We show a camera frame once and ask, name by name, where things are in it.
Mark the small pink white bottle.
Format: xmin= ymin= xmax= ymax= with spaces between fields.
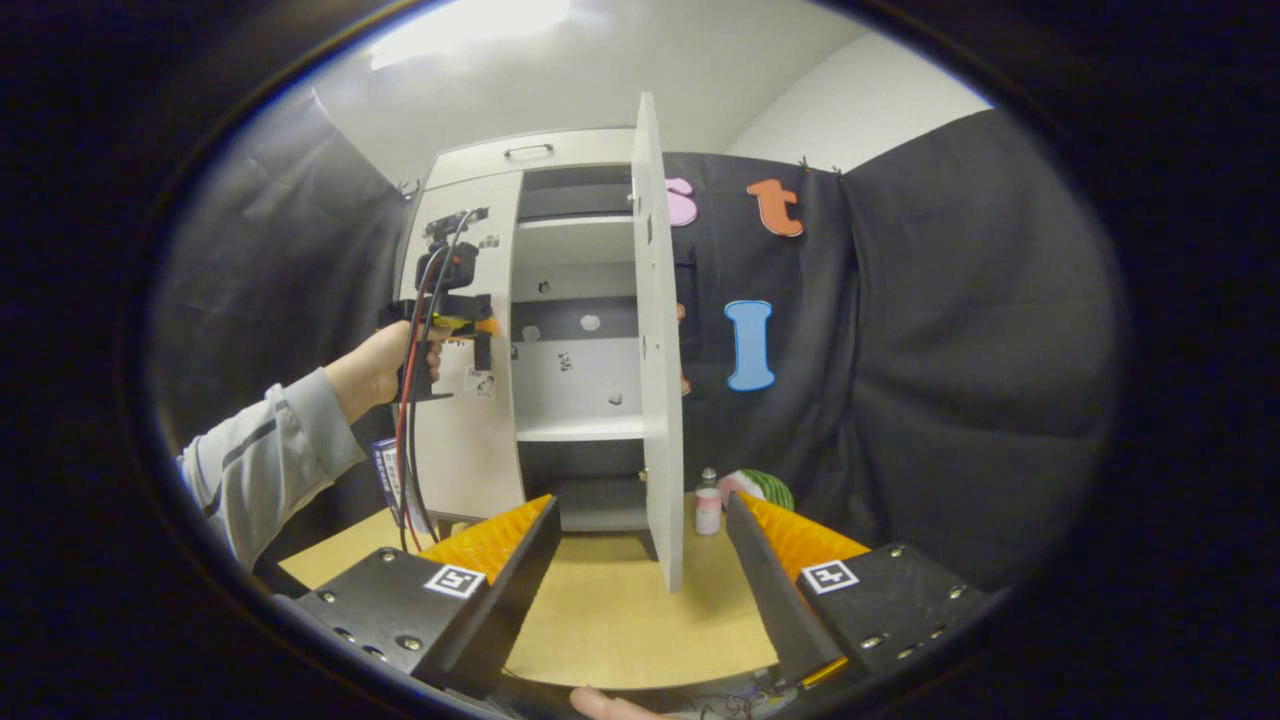
xmin=694 ymin=467 xmax=723 ymax=537

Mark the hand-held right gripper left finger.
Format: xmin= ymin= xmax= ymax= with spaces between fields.
xmin=297 ymin=493 xmax=563 ymax=701

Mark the watermelon slice toy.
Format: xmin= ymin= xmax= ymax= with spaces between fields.
xmin=718 ymin=468 xmax=796 ymax=513

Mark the white cabinet shelf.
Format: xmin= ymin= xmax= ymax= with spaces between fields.
xmin=517 ymin=213 xmax=638 ymax=269
xmin=515 ymin=413 xmax=646 ymax=443

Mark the white double-door shoe cabinet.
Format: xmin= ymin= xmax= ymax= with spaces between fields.
xmin=398 ymin=92 xmax=691 ymax=596

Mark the red cable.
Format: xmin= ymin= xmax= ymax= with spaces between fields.
xmin=393 ymin=245 xmax=446 ymax=551

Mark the dark blue book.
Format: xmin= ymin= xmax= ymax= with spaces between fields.
xmin=372 ymin=438 xmax=403 ymax=501

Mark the black backdrop cloth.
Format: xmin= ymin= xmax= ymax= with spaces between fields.
xmin=150 ymin=90 xmax=1126 ymax=591

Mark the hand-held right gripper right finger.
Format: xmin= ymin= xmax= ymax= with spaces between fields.
xmin=725 ymin=490 xmax=991 ymax=691

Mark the white shoe cabinet door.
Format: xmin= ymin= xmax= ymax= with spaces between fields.
xmin=630 ymin=92 xmax=687 ymax=595
xmin=405 ymin=170 xmax=526 ymax=521

